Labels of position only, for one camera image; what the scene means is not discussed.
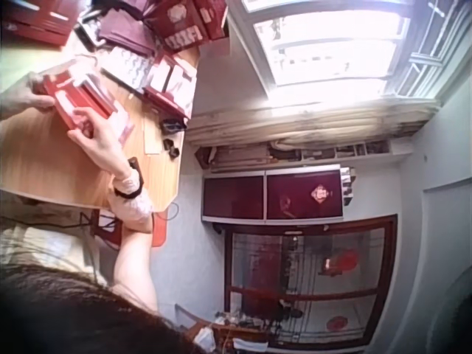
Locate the thin cable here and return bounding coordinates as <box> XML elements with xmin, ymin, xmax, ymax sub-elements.
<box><xmin>164</xmin><ymin>201</ymin><xmax>182</xmax><ymax>223</ymax></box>

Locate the person's right hand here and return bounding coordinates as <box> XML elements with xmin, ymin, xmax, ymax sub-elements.
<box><xmin>67</xmin><ymin>107</ymin><xmax>133</xmax><ymax>181</ymax></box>

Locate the red wooden cabinet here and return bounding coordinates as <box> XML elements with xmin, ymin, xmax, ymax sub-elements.
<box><xmin>0</xmin><ymin>0</ymin><xmax>90</xmax><ymax>46</ymax></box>

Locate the cluttered side table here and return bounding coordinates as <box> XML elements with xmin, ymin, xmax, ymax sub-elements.
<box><xmin>176</xmin><ymin>302</ymin><xmax>271</xmax><ymax>354</ymax></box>

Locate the dark red wall cabinet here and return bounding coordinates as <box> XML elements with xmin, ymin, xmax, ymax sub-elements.
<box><xmin>201</xmin><ymin>164</ymin><xmax>347</xmax><ymax>225</ymax></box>

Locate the clear plastic packet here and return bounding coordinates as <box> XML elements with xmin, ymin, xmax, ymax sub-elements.
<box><xmin>109</xmin><ymin>105</ymin><xmax>136</xmax><ymax>145</ymax></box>

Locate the stack of purple bags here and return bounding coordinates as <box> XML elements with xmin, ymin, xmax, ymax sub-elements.
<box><xmin>96</xmin><ymin>6</ymin><xmax>160</xmax><ymax>57</ymax></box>

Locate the red gift box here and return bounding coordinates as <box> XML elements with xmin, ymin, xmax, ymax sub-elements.
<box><xmin>38</xmin><ymin>67</ymin><xmax>119</xmax><ymax>139</ymax></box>

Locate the black wrist band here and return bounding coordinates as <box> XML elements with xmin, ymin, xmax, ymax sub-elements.
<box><xmin>112</xmin><ymin>156</ymin><xmax>145</xmax><ymax>200</ymax></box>

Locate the white patterned packet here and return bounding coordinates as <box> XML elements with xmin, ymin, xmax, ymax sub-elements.
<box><xmin>98</xmin><ymin>45</ymin><xmax>156</xmax><ymax>92</ymax></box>

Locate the red patterned gift bag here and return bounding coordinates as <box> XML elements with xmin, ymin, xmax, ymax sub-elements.
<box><xmin>146</xmin><ymin>0</ymin><xmax>208</xmax><ymax>52</ymax></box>

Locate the open red box white insert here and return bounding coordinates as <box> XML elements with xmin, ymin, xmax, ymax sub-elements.
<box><xmin>142</xmin><ymin>54</ymin><xmax>197</xmax><ymax>119</ymax></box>

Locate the white card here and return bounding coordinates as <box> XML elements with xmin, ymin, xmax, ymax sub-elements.
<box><xmin>141</xmin><ymin>113</ymin><xmax>162</xmax><ymax>156</ymax></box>

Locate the red framed glass door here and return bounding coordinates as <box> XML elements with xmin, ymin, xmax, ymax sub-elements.
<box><xmin>220</xmin><ymin>213</ymin><xmax>400</xmax><ymax>354</ymax></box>

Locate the red chair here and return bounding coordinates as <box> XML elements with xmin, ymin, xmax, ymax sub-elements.
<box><xmin>91</xmin><ymin>209</ymin><xmax>167</xmax><ymax>252</ymax></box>

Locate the red diamond decoration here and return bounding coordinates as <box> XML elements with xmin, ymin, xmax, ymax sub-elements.
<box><xmin>309</xmin><ymin>185</ymin><xmax>333</xmax><ymax>204</ymax></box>

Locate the small black clip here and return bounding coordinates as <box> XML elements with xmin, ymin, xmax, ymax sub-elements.
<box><xmin>163</xmin><ymin>137</ymin><xmax>182</xmax><ymax>160</ymax></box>
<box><xmin>161</xmin><ymin>117</ymin><xmax>186</xmax><ymax>134</ymax></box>

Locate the window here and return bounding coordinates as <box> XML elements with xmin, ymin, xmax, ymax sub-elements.
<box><xmin>235</xmin><ymin>0</ymin><xmax>472</xmax><ymax>103</ymax></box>

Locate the person's left hand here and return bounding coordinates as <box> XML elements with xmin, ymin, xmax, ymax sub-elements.
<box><xmin>0</xmin><ymin>72</ymin><xmax>57</xmax><ymax>121</ymax></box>

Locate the cluttered wall shelf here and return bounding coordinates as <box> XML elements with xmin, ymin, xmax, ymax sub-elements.
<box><xmin>194</xmin><ymin>139</ymin><xmax>392</xmax><ymax>173</ymax></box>

